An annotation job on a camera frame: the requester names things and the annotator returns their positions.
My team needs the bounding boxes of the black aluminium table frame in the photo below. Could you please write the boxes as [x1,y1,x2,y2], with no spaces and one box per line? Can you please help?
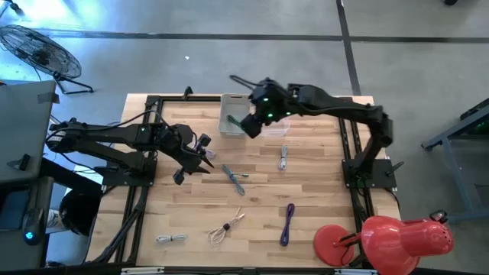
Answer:
[86,94,377,265]

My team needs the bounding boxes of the clear plastic bin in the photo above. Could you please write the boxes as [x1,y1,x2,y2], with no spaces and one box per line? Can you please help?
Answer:
[261,116,291,138]

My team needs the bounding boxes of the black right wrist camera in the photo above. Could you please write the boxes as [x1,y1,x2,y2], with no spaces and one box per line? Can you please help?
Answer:
[239,112,265,139]

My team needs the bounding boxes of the pale white USB cable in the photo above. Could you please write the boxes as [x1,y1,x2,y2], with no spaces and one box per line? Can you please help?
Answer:
[193,147,217,160]

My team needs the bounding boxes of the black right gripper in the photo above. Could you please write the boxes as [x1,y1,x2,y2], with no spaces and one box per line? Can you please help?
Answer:
[248,78,291,125]

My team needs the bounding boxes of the teal black braided USB cable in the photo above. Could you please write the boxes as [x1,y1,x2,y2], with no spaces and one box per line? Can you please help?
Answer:
[221,163,250,196]

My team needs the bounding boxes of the green braided USB cable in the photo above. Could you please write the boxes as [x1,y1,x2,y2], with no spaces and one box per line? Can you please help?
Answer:
[226,113,245,131]

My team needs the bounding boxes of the white USB cable dark tie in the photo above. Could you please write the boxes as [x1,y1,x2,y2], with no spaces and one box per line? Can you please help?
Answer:
[154,233,189,244]

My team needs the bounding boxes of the dark purple braided USB cable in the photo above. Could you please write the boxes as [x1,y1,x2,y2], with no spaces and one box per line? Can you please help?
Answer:
[279,202,296,248]

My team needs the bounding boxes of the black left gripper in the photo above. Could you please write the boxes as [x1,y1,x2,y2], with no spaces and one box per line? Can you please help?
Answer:
[167,124,215,186]

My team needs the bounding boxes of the black computer mouse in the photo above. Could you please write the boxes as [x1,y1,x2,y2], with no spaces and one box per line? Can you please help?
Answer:
[21,208,47,246]

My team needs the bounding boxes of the white opaque plastic bin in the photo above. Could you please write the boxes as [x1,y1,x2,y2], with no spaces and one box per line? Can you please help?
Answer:
[217,93,252,138]

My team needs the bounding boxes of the grey metal cart frame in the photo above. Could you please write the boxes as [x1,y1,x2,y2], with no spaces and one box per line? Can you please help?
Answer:
[419,97,489,225]

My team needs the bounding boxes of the red desk lamp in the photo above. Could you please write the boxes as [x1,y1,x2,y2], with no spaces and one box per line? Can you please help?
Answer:
[313,209,455,275]

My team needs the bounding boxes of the beige braided cable black strap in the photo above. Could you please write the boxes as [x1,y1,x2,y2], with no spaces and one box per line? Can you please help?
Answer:
[207,207,246,247]

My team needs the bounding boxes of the grey white braided USB cable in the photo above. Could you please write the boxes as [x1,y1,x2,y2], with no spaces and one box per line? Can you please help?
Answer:
[277,144,289,171]

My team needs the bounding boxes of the grey desk top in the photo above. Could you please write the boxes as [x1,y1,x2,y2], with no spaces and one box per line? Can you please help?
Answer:
[0,79,58,184]

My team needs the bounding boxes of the person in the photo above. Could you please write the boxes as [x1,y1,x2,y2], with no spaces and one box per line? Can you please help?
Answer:
[47,189,103,237]

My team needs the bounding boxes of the black floor fan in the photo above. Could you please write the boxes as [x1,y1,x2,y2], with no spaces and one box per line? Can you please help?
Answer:
[0,24,95,95]

